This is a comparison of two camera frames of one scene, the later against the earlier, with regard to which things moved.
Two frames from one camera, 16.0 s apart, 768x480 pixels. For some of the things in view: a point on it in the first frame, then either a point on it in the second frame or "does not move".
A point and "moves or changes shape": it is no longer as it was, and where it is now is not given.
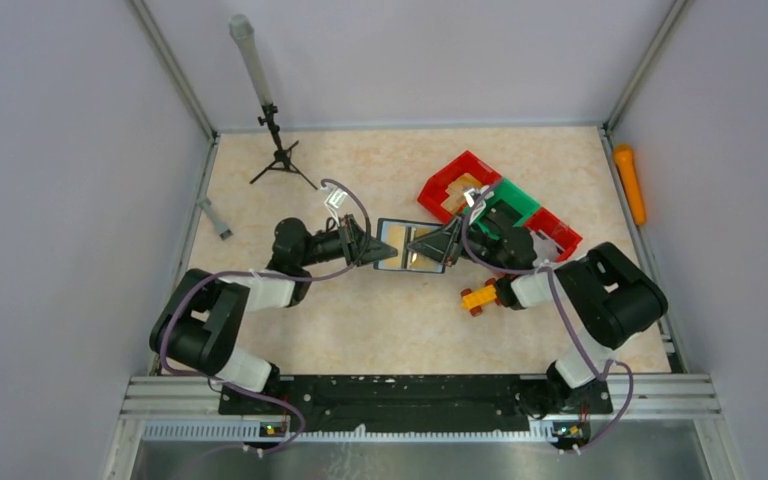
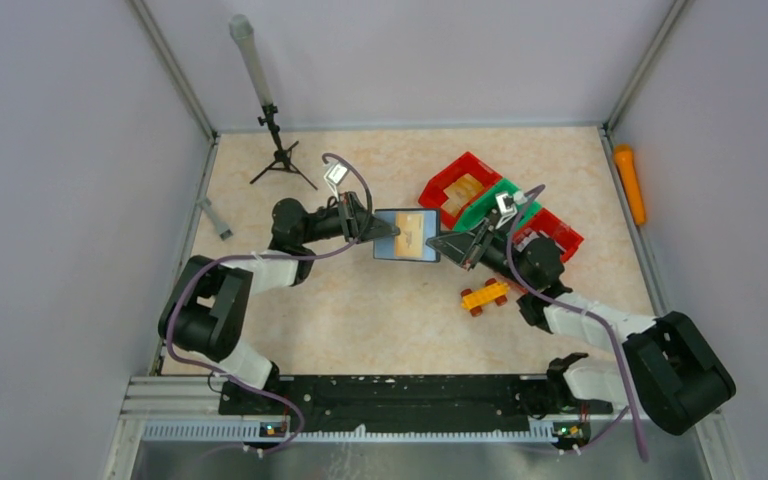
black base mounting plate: [353, 405] does not move
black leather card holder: [399, 234] moves or changes shape
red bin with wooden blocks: [444, 192] does not move
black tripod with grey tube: [243, 28] does not move
